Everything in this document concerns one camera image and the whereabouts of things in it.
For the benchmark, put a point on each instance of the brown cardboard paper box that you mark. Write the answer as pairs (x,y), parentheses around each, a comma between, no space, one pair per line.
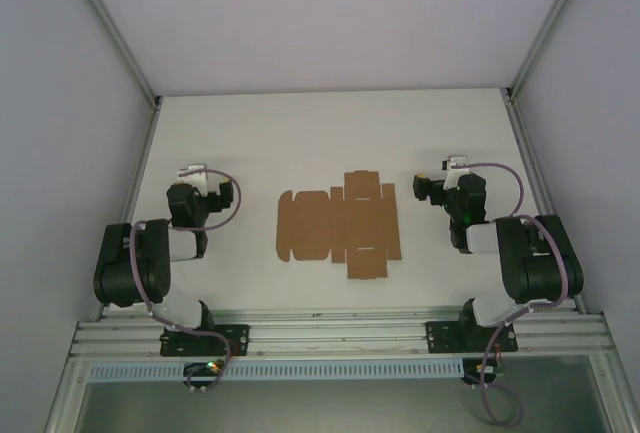
(310,225)

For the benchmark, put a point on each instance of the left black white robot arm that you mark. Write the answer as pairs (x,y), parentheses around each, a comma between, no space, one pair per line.
(130,263)

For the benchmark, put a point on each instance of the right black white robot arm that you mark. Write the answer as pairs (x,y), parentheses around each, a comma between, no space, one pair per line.
(530,263)

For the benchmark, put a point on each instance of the grey metal lower shelf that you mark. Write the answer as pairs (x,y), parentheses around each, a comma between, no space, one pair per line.
(325,408)

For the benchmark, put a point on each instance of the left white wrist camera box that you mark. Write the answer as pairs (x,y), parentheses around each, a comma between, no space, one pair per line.
(196,176)

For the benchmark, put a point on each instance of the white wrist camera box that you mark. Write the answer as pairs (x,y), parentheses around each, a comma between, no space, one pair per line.
(456,163)
(196,176)

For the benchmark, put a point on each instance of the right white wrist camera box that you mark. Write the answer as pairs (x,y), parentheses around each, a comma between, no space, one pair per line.
(456,163)

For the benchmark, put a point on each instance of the aluminium table side rail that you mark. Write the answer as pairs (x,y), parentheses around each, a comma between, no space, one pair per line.
(530,163)
(135,193)

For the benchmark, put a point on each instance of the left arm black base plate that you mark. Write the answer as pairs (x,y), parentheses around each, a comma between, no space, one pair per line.
(235,340)

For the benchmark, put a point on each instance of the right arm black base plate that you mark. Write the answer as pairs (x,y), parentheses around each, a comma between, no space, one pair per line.
(440,338)

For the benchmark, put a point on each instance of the aluminium mounting rail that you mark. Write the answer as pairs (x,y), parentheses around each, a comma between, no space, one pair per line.
(340,335)

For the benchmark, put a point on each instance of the aluminium frame post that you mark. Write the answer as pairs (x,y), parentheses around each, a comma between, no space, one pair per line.
(115,38)
(545,28)

